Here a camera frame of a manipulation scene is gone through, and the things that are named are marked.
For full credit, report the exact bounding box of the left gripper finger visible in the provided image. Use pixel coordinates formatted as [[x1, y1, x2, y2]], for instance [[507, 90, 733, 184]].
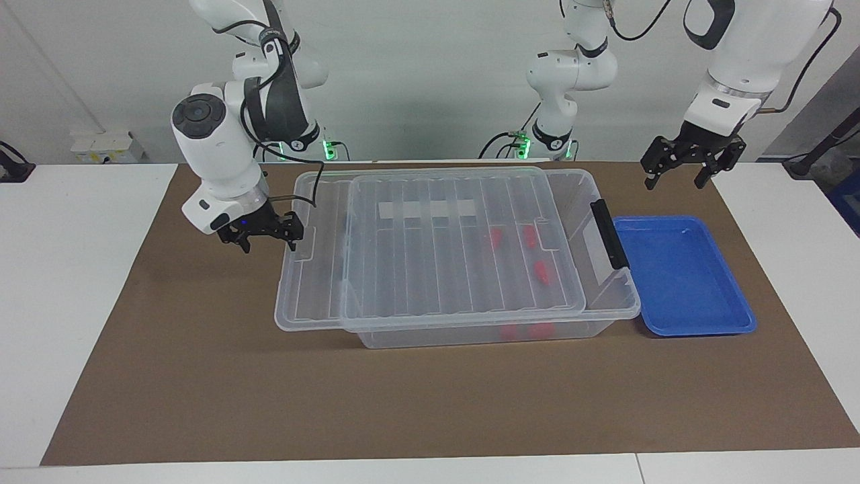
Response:
[[695, 136, 746, 189], [640, 134, 687, 191]]

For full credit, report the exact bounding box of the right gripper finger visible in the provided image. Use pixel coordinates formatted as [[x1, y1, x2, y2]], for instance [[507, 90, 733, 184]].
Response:
[[216, 229, 253, 254], [275, 212, 304, 251]]

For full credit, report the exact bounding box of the clear ribbed plastic lid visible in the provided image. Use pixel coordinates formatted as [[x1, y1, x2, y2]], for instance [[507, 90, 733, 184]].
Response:
[[274, 167, 587, 335]]

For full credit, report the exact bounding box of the blue plastic tray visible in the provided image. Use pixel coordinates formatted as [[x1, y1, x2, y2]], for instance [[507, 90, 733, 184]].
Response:
[[613, 215, 758, 337]]

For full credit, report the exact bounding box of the clear plastic storage box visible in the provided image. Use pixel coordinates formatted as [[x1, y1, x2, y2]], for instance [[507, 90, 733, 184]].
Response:
[[341, 168, 642, 350]]

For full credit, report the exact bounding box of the black stand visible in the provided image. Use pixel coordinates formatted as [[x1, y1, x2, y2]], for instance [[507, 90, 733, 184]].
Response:
[[783, 108, 860, 179]]

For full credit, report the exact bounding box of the blue crate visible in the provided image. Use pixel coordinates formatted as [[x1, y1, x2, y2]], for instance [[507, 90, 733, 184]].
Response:
[[828, 168, 860, 237]]

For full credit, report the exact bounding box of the brown table mat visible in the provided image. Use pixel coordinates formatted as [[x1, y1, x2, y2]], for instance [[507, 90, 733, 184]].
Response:
[[40, 161, 860, 467]]

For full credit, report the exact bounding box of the white power strip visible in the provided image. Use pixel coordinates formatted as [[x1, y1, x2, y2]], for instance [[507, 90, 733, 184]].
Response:
[[71, 131, 145, 164]]

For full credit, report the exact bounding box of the black table clamp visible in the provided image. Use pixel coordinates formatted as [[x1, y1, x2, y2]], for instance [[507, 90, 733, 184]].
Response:
[[0, 140, 36, 184]]

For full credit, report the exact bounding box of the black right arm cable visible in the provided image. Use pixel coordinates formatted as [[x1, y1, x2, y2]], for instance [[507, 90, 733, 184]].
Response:
[[215, 17, 327, 202]]

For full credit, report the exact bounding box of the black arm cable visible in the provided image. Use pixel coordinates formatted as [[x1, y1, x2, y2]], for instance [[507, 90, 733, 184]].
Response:
[[215, 17, 327, 202], [605, 0, 844, 114]]

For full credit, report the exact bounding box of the black right base cable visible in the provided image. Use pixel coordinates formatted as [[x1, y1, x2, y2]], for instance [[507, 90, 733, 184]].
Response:
[[316, 131, 351, 162]]

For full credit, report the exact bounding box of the black base cable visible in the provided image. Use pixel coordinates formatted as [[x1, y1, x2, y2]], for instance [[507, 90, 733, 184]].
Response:
[[479, 101, 542, 160], [316, 131, 351, 162]]

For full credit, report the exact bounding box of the black box latch handle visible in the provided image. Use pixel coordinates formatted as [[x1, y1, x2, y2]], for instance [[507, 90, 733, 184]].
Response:
[[590, 199, 631, 270]]

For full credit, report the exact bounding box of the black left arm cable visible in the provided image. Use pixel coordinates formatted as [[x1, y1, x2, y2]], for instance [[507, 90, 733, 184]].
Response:
[[605, 0, 844, 114]]

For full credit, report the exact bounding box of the black left base cable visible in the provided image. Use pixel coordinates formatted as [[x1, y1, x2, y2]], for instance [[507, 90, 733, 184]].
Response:
[[479, 101, 542, 160]]

